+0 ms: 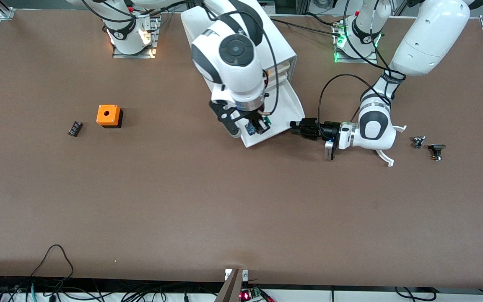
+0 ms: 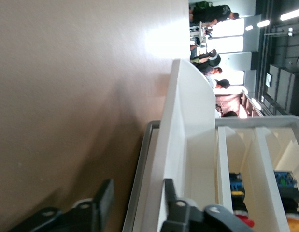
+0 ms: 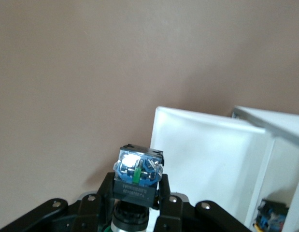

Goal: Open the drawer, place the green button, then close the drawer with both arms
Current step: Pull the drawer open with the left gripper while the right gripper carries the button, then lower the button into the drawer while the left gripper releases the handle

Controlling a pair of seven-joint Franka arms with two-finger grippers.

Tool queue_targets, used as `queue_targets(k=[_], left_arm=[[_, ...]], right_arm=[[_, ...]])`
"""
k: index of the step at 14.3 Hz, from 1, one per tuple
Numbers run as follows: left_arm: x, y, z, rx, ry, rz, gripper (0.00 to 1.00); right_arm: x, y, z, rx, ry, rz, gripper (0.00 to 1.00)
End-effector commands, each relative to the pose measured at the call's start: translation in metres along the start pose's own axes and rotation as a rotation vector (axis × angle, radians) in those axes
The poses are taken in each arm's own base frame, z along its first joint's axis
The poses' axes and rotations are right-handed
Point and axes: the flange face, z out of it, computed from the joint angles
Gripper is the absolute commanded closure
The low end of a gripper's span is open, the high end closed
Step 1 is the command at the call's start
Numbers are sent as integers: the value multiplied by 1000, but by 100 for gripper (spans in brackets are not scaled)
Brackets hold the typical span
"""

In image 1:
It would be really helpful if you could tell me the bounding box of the white curved plastic bracket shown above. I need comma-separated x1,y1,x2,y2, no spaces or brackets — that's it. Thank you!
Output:
375,125,407,167

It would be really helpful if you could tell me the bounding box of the small black switch part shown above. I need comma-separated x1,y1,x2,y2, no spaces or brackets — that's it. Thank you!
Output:
428,144,447,161

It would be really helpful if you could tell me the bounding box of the black curved cable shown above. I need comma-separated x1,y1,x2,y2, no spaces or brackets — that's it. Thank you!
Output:
394,286,438,302

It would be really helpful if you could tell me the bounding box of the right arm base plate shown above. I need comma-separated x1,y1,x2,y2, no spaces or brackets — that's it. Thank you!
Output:
112,12,160,59

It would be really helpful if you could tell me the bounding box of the orange button enclosure box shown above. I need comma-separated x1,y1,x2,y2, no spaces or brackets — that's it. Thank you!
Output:
96,104,123,129

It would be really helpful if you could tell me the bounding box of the white plastic drawer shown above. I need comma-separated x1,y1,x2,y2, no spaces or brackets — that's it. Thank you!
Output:
241,79,306,148

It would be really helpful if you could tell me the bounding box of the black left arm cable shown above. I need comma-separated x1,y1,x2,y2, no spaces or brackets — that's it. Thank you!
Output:
318,0,405,126

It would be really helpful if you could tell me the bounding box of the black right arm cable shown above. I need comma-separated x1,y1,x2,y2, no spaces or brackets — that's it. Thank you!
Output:
80,0,280,116

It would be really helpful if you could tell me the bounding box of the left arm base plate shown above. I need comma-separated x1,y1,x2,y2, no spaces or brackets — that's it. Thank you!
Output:
333,19,379,64

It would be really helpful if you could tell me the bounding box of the circuit board with red light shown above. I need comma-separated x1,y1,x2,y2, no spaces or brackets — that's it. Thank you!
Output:
238,287,264,302

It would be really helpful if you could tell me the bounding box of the white drawer cabinet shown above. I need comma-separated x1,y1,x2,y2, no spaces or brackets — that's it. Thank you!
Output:
180,6,298,105

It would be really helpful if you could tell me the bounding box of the grey metal mounting bracket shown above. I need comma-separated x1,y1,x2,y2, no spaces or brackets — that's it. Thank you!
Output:
214,268,249,302

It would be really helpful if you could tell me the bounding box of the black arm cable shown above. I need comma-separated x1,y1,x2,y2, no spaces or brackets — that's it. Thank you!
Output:
80,0,280,116
318,0,405,126

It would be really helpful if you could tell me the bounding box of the black cable behind cabinet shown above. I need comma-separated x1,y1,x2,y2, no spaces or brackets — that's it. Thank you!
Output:
269,18,343,37

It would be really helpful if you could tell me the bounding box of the black looped cable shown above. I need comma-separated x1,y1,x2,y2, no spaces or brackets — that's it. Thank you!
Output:
30,245,74,279

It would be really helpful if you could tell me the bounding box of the green push button switch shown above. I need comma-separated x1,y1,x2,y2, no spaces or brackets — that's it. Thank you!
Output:
246,117,272,135

